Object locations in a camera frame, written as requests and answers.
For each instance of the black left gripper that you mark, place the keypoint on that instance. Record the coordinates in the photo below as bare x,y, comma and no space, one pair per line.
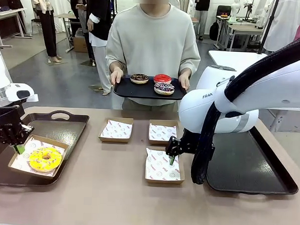
6,122

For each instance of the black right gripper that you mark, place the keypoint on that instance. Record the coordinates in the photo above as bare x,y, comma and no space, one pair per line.
188,143

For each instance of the white red-printed paper liner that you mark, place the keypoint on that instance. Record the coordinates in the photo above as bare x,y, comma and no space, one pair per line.
158,167
159,132
31,145
116,129

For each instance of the yellow sprinkled donut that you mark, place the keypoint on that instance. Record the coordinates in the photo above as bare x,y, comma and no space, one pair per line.
37,160

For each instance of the brown cardboard food box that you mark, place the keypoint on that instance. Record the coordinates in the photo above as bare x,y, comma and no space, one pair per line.
163,181
114,140
50,141
158,142

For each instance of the chocolate donut with coloured sprinkles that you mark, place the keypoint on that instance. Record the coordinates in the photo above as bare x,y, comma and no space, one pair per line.
159,89

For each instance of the black serving tray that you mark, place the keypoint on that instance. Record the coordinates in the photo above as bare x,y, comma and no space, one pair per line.
141,91

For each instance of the chocolate glazed donut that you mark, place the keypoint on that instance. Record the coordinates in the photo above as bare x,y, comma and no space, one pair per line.
134,79

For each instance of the person's left forearm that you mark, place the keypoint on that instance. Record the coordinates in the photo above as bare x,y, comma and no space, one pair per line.
188,67

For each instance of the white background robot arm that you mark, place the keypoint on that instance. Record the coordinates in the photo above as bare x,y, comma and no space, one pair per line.
236,7

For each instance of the person's right forearm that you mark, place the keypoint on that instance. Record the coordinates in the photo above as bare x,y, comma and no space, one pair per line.
116,63

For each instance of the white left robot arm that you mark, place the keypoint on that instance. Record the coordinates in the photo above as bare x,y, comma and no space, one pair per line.
2,67

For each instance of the person's left hand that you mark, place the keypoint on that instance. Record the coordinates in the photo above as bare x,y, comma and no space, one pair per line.
184,80

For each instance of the person's right hand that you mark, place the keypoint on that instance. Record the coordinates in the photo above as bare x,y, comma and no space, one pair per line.
116,76

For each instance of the red glazed donut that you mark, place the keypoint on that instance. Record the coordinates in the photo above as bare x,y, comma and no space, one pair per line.
158,79

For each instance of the large white table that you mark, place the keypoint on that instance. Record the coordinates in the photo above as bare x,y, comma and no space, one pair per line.
228,57

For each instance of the person in beige sweater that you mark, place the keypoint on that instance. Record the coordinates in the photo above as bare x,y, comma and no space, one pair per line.
152,43

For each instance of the cardboard box on floor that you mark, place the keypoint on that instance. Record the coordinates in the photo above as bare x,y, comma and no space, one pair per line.
79,44

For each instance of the black backpack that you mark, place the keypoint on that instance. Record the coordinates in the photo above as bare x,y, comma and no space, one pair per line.
214,30

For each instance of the white side table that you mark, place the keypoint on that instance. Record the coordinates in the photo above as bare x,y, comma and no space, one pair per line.
8,13

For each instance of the person in grey trousers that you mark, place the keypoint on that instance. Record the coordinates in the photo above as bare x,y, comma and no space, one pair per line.
202,20

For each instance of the grey work table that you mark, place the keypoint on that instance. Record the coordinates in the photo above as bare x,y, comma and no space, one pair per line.
244,29

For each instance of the black office chair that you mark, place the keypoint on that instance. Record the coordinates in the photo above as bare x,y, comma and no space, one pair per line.
223,10

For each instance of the black tripod pole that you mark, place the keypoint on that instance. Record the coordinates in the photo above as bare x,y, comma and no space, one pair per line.
266,30

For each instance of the hanging white garment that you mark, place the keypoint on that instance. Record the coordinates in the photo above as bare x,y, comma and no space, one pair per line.
286,23

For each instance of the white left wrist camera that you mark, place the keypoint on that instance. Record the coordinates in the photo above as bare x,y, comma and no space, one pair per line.
34,97

